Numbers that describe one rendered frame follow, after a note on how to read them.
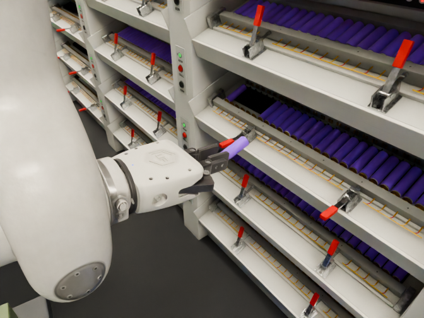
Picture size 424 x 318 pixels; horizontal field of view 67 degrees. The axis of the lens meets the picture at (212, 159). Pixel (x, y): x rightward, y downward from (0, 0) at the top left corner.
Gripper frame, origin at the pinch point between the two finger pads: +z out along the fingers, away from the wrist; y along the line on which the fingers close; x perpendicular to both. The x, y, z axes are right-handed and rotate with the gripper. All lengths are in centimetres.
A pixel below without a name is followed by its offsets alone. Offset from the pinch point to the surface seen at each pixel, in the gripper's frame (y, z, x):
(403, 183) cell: -19.8, 27.1, 1.7
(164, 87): 49, 22, 7
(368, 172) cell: -14.1, 26.1, 2.5
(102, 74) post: 100, 23, 19
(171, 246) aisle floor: 34, 19, 61
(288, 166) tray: -0.7, 21.4, 7.4
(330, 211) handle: -14.7, 15.1, 6.4
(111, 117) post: 100, 27, 40
